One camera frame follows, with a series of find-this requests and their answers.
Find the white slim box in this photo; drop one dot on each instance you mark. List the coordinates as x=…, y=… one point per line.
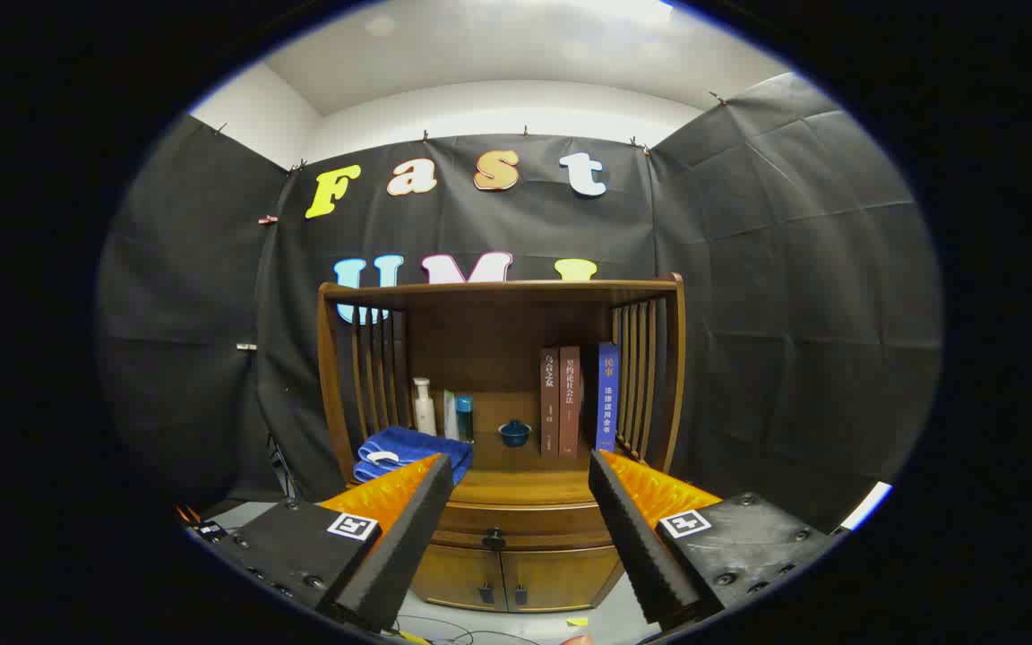
x=450, y=417

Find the wooden countertop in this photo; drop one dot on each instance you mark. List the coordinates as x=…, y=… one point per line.
x=525, y=479

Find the white pump bottle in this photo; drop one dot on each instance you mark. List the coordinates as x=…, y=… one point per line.
x=425, y=417

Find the black drawer knob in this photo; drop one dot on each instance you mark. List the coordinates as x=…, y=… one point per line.
x=494, y=538

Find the folded blue towel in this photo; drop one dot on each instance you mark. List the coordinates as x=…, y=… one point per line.
x=408, y=443

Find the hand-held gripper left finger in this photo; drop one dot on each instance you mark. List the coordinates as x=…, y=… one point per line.
x=408, y=546

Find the wooden cabinet door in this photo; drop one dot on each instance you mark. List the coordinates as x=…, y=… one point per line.
x=570, y=573
x=453, y=573

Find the dark brown book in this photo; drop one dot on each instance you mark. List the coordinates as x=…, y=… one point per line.
x=550, y=403

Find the reddish brown book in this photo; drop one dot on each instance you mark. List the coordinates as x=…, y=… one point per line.
x=570, y=403

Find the teal bottle with blue cap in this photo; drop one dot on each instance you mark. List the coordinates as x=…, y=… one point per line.
x=464, y=421

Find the blue book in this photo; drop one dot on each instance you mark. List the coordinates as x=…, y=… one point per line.
x=606, y=403

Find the dark blue lidded teacup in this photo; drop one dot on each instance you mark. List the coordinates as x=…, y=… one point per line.
x=514, y=435

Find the brown wooden cabinet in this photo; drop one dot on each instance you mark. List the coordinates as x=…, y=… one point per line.
x=489, y=349

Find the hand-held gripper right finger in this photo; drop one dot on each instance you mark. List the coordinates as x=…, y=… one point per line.
x=632, y=546

